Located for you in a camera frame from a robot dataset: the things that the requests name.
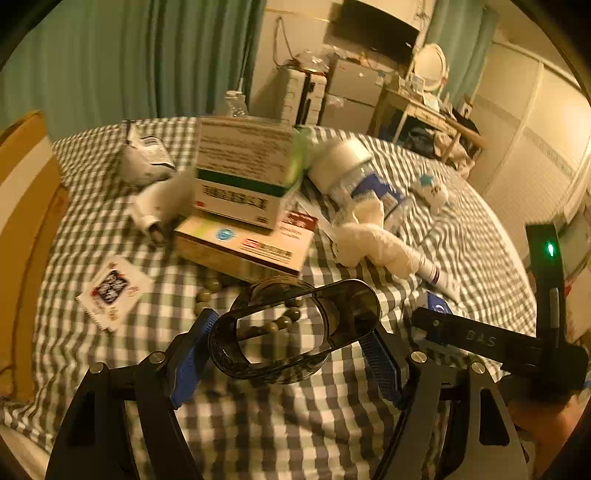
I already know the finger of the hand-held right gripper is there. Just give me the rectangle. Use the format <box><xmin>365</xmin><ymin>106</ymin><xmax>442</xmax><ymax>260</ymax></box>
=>
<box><xmin>410</xmin><ymin>306</ymin><xmax>543</xmax><ymax>366</ymax></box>

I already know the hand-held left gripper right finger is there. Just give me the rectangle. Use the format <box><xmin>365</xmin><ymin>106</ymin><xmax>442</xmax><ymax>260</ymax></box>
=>
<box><xmin>358</xmin><ymin>325</ymin><xmax>529</xmax><ymax>480</ymax></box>

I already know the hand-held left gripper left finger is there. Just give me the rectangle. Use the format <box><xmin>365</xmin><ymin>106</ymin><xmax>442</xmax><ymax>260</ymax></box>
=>
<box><xmin>44</xmin><ymin>308</ymin><xmax>220</xmax><ymax>480</ymax></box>

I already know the dark translucent oval ring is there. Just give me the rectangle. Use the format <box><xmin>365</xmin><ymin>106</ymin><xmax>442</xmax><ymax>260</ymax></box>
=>
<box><xmin>208</xmin><ymin>276</ymin><xmax>382</xmax><ymax>387</ymax></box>

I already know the tan red medicine box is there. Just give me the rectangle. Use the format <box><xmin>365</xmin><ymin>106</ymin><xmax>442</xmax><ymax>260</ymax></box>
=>
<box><xmin>173</xmin><ymin>209</ymin><xmax>319</xmax><ymax>283</ymax></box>

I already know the white gauze wad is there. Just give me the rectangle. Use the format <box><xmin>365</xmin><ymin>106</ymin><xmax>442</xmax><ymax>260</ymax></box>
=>
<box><xmin>333</xmin><ymin>198</ymin><xmax>426</xmax><ymax>278</ymax></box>

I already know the white green medicine box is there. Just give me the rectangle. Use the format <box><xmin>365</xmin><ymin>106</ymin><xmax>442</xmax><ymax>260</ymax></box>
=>
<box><xmin>191</xmin><ymin>117</ymin><xmax>306</xmax><ymax>230</ymax></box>

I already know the white capped plastic bottle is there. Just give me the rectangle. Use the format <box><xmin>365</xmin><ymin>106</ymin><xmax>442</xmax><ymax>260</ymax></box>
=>
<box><xmin>308</xmin><ymin>137</ymin><xmax>413</xmax><ymax>232</ymax></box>

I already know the person's right forearm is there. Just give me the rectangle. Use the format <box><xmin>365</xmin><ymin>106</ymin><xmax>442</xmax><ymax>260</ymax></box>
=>
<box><xmin>512</xmin><ymin>391</ymin><xmax>583</xmax><ymax>445</ymax></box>

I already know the grey checked cloth desktop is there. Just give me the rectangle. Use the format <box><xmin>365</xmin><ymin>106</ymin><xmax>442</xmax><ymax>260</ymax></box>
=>
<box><xmin>0</xmin><ymin>115</ymin><xmax>539</xmax><ymax>480</ymax></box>

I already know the blue card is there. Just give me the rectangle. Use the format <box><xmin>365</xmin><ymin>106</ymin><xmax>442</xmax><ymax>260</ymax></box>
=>
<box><xmin>426</xmin><ymin>291</ymin><xmax>452</xmax><ymax>315</ymax></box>

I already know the white ointment tube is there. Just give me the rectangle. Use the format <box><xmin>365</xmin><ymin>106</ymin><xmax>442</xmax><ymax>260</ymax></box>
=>
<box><xmin>412</xmin><ymin>256</ymin><xmax>462</xmax><ymax>302</ymax></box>

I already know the small printed sachet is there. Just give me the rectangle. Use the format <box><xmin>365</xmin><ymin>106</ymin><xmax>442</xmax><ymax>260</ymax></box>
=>
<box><xmin>75</xmin><ymin>256</ymin><xmax>154</xmax><ymax>334</ymax></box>

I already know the small white blue packet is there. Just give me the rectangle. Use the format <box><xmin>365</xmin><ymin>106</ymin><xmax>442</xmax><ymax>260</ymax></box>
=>
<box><xmin>412</xmin><ymin>172</ymin><xmax>452</xmax><ymax>214</ymax></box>

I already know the small white plastic device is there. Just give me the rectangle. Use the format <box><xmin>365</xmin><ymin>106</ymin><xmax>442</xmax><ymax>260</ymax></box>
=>
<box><xmin>128</xmin><ymin>170</ymin><xmax>197</xmax><ymax>244</ymax></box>

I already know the white foil pouch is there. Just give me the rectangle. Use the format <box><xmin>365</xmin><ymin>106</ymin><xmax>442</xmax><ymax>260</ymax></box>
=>
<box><xmin>119</xmin><ymin>121</ymin><xmax>179</xmax><ymax>186</ymax></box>

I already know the wooden dressing table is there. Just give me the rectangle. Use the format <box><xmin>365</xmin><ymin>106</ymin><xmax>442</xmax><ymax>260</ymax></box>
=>
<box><xmin>368</xmin><ymin>87</ymin><xmax>486</xmax><ymax>174</ymax></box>

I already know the clear water bottle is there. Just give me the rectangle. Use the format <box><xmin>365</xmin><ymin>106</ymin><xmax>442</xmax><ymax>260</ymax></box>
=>
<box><xmin>225</xmin><ymin>90</ymin><xmax>251</xmax><ymax>119</ymax></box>

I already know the grey mini fridge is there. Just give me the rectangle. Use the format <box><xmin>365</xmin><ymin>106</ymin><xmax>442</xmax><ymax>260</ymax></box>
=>
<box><xmin>322</xmin><ymin>56</ymin><xmax>386</xmax><ymax>136</ymax></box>

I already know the white round fan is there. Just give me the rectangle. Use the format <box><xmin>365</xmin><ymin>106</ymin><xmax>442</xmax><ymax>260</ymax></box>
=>
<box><xmin>412</xmin><ymin>43</ymin><xmax>450</xmax><ymax>93</ymax></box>

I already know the white suitcase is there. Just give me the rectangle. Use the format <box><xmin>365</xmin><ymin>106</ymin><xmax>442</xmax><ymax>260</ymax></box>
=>
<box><xmin>276</xmin><ymin>65</ymin><xmax>329</xmax><ymax>126</ymax></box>

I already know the narrow green curtain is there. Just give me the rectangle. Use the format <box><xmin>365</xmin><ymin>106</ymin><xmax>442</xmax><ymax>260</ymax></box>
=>
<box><xmin>425</xmin><ymin>0</ymin><xmax>499</xmax><ymax>112</ymax></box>

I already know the wide green curtain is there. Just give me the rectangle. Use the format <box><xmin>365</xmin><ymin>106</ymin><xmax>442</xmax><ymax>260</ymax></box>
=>
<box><xmin>0</xmin><ymin>0</ymin><xmax>269</xmax><ymax>139</ymax></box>

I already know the olive bead bracelet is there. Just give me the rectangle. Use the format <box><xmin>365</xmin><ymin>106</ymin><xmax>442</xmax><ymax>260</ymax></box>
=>
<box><xmin>194</xmin><ymin>272</ymin><xmax>306</xmax><ymax>339</ymax></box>

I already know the black wall television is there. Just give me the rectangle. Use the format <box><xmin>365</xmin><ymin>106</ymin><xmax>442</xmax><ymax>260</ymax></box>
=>
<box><xmin>330</xmin><ymin>0</ymin><xmax>420</xmax><ymax>65</ymax></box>

